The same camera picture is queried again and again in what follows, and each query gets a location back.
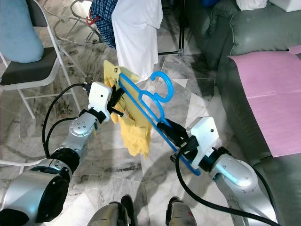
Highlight yellow shirt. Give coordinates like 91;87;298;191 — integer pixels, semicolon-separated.
103;60;152;160

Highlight light blue pillow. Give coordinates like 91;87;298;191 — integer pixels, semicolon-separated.
0;0;44;63

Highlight white box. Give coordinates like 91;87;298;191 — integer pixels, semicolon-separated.
268;0;301;12

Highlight white grey folding chair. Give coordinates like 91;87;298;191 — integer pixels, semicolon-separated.
0;0;81;121

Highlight blue plaid shirt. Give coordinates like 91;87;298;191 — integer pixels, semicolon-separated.
90;0;118;48

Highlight short black left arm cable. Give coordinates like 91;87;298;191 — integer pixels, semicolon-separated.
48;117;79;156

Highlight white crumpled cloth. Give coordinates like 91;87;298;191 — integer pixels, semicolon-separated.
235;0;269;11

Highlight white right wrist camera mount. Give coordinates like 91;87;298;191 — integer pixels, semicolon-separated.
186;116;221;165

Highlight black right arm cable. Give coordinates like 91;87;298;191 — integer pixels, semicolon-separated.
174;153;282;226

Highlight white shirt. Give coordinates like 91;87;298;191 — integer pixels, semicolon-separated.
111;0;164;81

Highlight pink mat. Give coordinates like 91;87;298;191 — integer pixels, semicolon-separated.
228;46;301;158

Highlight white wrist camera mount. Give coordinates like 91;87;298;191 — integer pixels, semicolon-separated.
88;81;113;123
186;116;221;165

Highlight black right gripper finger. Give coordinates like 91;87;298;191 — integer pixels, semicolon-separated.
164;118;194;141
157;120;182;147

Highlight grey-green sofa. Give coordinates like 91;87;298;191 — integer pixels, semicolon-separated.
183;0;301;226

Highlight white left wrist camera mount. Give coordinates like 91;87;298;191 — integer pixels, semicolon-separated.
88;81;113;123

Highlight grey robot left leg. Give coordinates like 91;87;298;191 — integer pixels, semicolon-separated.
88;195;135;226

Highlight blue plastic hanger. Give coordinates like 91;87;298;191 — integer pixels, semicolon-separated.
118;70;202;176

